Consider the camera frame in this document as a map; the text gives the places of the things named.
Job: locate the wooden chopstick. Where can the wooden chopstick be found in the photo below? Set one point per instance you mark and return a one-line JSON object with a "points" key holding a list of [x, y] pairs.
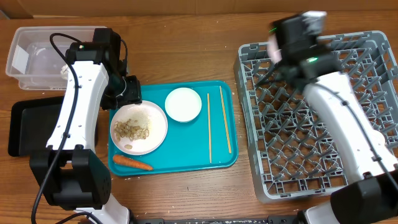
{"points": [[209, 127], [225, 120]]}

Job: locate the clear plastic bin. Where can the clear plastic bin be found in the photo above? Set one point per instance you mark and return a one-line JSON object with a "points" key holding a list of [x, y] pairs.
{"points": [[33, 61]]}

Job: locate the white tissue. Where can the white tissue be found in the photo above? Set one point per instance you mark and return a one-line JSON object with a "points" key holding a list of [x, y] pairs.
{"points": [[64, 72]]}

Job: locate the pink rimmed bowl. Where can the pink rimmed bowl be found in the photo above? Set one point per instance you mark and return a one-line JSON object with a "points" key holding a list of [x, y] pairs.
{"points": [[273, 49]]}

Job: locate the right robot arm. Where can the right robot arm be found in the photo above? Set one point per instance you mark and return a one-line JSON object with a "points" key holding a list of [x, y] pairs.
{"points": [[371, 169]]}

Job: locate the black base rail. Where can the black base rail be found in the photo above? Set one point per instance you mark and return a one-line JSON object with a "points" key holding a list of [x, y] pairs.
{"points": [[273, 219]]}

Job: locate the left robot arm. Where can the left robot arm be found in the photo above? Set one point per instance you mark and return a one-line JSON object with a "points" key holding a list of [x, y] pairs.
{"points": [[69, 173]]}

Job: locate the white bowl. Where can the white bowl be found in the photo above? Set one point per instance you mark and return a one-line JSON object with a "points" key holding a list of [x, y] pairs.
{"points": [[183, 104]]}

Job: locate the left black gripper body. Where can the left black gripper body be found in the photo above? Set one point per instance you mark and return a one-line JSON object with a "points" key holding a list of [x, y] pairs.
{"points": [[120, 92]]}

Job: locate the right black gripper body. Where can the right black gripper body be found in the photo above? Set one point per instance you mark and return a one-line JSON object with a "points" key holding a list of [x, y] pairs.
{"points": [[277, 76]]}

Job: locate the orange carrot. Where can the orange carrot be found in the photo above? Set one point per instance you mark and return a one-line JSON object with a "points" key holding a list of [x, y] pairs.
{"points": [[125, 161]]}

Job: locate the black plastic tray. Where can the black plastic tray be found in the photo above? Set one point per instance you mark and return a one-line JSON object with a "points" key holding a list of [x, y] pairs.
{"points": [[32, 124]]}

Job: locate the teal serving tray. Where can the teal serving tray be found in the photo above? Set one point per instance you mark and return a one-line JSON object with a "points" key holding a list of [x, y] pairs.
{"points": [[185, 147]]}

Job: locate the grey dishwasher rack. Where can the grey dishwasher rack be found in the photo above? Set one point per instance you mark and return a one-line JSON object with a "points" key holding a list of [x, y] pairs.
{"points": [[290, 151]]}

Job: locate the white plate with food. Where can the white plate with food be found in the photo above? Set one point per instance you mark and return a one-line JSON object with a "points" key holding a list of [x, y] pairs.
{"points": [[158, 131]]}

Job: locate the food scraps on plate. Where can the food scraps on plate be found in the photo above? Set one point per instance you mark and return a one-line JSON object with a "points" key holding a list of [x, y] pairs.
{"points": [[130, 130]]}

